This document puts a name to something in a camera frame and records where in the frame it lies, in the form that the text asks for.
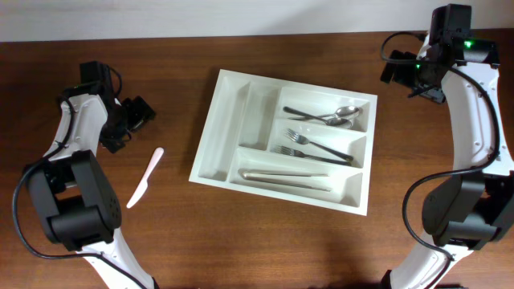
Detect steel fork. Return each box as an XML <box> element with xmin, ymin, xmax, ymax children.
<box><xmin>271</xmin><ymin>145</ymin><xmax>351</xmax><ymax>166</ymax></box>
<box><xmin>284</xmin><ymin>128</ymin><xmax>354</xmax><ymax>161</ymax></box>

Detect pink plastic knife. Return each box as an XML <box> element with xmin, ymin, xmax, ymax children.
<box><xmin>126</xmin><ymin>147</ymin><xmax>164</xmax><ymax>209</ymax></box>

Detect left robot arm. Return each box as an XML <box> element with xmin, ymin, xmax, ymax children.
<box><xmin>12</xmin><ymin>61</ymin><xmax>157</xmax><ymax>288</ymax></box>

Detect large steel spoon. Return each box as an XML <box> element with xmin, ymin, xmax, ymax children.
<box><xmin>283</xmin><ymin>106</ymin><xmax>353</xmax><ymax>129</ymax></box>
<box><xmin>288</xmin><ymin>105</ymin><xmax>361</xmax><ymax>122</ymax></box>

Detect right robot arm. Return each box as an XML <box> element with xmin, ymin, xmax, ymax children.
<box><xmin>190</xmin><ymin>4</ymin><xmax>513</xmax><ymax>288</ymax></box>

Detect steel serrated tongs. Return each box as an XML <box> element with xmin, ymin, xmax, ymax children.
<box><xmin>238</xmin><ymin>169</ymin><xmax>331</xmax><ymax>192</ymax></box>

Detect white cutlery tray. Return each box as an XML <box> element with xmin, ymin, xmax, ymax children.
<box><xmin>189</xmin><ymin>70</ymin><xmax>377</xmax><ymax>215</ymax></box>

